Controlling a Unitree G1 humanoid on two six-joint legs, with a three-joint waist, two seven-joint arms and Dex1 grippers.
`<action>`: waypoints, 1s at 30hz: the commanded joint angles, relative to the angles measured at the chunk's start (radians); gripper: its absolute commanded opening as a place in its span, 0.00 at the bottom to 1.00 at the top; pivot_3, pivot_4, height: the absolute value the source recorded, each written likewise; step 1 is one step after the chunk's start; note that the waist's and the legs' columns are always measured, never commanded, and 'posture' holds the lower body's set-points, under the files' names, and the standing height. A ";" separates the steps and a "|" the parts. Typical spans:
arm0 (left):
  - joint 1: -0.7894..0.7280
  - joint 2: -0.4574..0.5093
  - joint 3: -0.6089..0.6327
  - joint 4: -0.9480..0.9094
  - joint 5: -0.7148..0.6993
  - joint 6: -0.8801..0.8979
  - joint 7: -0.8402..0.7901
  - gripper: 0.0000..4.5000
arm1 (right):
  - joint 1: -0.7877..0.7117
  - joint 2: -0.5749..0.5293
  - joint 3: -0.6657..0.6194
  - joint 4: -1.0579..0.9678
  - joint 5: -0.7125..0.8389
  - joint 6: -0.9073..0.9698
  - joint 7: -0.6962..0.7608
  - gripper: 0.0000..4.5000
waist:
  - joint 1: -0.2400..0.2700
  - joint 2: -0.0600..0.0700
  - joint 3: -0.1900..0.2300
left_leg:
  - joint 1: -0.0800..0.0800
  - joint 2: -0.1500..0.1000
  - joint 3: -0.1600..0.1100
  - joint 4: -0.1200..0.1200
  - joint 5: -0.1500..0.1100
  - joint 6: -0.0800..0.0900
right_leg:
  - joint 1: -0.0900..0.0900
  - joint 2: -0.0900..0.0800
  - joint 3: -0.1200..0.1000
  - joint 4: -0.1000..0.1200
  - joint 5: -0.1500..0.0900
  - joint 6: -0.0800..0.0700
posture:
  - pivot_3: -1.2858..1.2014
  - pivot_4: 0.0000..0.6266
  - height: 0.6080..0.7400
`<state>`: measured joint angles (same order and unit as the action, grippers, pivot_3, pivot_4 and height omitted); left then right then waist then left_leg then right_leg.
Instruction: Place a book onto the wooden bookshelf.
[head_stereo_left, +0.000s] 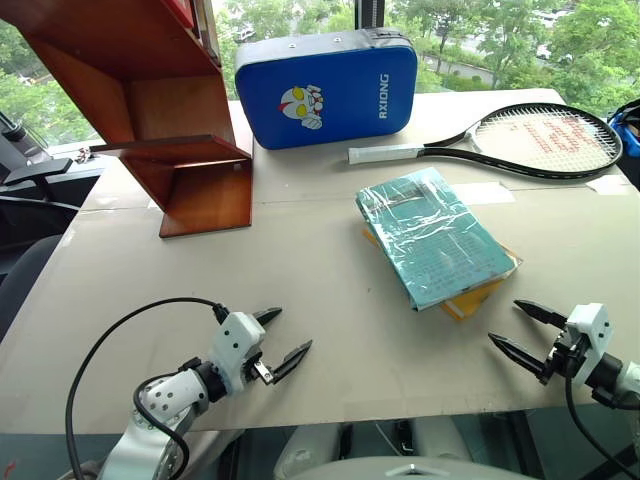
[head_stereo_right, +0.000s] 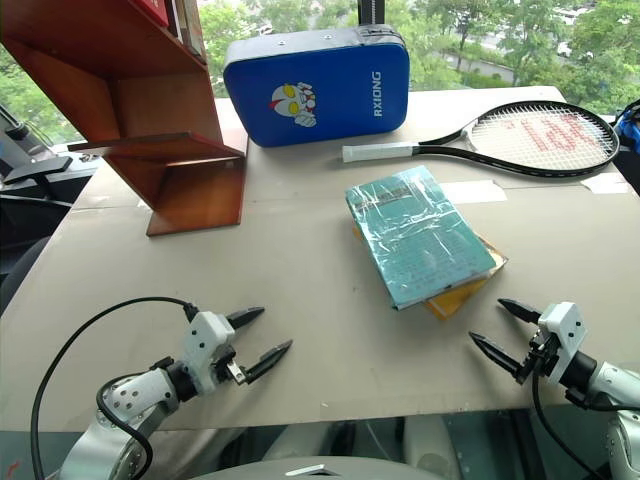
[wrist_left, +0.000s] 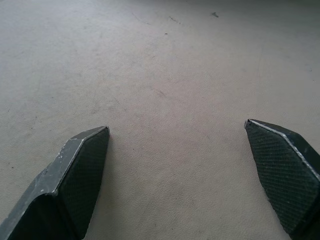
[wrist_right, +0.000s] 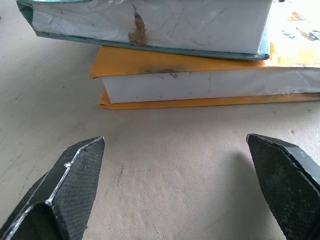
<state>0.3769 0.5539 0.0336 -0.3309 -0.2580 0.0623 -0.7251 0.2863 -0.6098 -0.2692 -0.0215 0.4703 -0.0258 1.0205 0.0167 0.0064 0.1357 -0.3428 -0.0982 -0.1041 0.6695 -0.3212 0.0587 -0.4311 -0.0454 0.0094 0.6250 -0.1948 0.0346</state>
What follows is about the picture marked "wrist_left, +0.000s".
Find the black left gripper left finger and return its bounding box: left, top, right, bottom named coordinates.
left=0, top=125, right=111, bottom=240

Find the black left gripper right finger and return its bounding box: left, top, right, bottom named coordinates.
left=244, top=118, right=320, bottom=240

